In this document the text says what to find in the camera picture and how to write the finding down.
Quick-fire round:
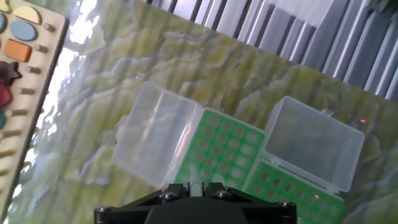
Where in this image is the green marble pattern mat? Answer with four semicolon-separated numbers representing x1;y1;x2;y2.
0;0;398;224

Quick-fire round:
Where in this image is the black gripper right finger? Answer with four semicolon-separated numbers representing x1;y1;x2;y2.
203;182;298;224

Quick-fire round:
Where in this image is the green rack pipette tip box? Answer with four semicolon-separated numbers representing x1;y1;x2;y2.
242;95;366;224
111;81;267;191

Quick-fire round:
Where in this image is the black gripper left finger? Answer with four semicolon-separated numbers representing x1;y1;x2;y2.
94;182;190;224

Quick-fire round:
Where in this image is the wooden shape puzzle board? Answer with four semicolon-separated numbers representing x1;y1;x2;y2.
0;0;70;218

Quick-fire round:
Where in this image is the orange square puzzle piece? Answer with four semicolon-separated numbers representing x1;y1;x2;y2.
2;39;33;63

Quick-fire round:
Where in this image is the maroon star puzzle piece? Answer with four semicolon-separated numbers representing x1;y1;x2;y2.
0;61;23;86

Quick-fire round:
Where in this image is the red heart puzzle piece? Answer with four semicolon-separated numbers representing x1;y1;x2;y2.
0;82;13;108

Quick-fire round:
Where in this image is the yellow semicircle puzzle piece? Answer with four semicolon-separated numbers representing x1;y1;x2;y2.
14;5;42;25

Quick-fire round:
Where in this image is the grey oval puzzle piece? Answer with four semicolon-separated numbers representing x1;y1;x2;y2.
9;20;38;42

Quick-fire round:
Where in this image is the translucent large pipette tip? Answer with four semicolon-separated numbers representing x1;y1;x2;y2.
190;182;202;197

